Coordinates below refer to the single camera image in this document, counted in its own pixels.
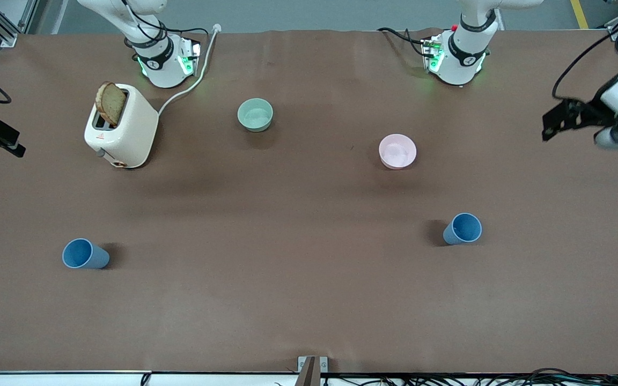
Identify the blue ribbed plastic cup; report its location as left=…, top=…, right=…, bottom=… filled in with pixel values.
left=443, top=212, right=483, bottom=246
left=62, top=238, right=111, bottom=270

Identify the brown toast slice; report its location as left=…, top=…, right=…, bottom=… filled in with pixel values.
left=95, top=81, right=127, bottom=127

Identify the cream white toaster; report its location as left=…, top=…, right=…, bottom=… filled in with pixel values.
left=84, top=83, right=159, bottom=169

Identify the pink bowl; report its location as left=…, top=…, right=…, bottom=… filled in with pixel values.
left=378, top=133, right=417, bottom=170

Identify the mint green bowl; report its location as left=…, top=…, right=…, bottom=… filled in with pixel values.
left=237, top=98, right=275, bottom=133

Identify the brown table cover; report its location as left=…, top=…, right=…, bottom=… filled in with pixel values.
left=0, top=29, right=618, bottom=375

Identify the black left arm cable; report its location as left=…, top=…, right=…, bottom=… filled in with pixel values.
left=552, top=10, right=618, bottom=101

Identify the black left base cable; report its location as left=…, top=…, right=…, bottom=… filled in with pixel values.
left=377, top=27, right=429, bottom=58

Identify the white toaster power cable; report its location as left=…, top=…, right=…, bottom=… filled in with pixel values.
left=157, top=24, right=222, bottom=116

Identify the black floor cable bundle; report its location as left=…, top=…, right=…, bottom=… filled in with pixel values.
left=322, top=367, right=618, bottom=386

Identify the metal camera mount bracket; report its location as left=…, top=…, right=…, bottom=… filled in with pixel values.
left=295, top=355, right=329, bottom=386

